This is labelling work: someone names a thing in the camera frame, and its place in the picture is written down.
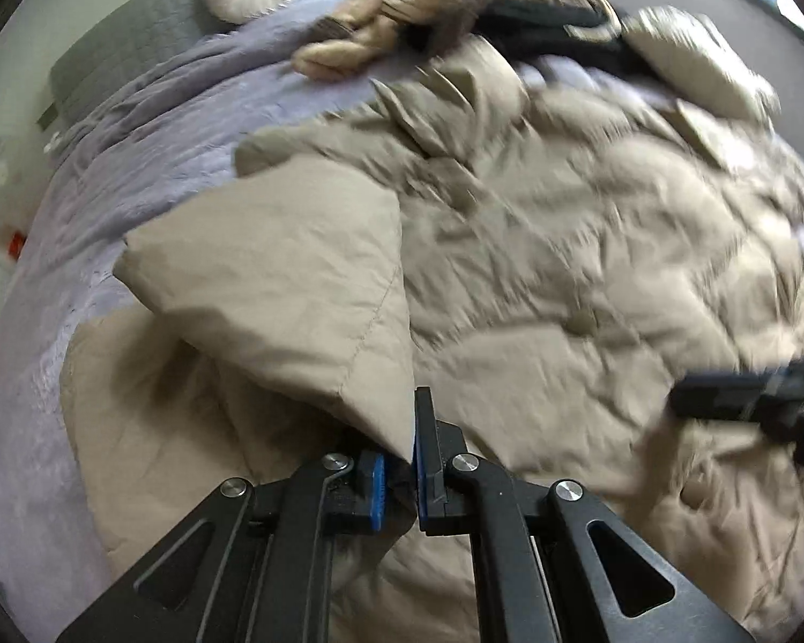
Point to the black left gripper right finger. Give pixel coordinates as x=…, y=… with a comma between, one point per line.
x=552, y=563

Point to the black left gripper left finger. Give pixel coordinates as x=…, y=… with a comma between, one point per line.
x=250, y=563

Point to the beige quilted comforter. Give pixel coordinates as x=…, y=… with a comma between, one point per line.
x=547, y=259

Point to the white puffer jacket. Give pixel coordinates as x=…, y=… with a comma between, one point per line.
x=691, y=55

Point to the lavender bedspread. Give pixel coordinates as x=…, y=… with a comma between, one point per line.
x=141, y=167

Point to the black garment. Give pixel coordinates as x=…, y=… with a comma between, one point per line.
x=525, y=30

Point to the grey quilted headboard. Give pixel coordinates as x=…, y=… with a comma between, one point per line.
x=124, y=45

